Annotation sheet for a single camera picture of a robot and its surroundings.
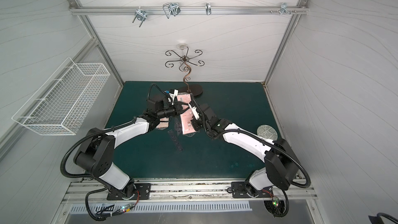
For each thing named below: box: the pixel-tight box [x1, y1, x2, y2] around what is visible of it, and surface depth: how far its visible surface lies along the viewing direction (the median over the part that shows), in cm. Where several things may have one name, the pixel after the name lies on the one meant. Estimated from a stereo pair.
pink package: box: [176, 92, 198, 136], surface depth 82 cm
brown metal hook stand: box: [164, 44, 206, 96], surface depth 95 cm
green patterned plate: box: [257, 124, 279, 142], surface depth 93 cm
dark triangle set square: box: [174, 117, 183, 136], surface depth 97 cm
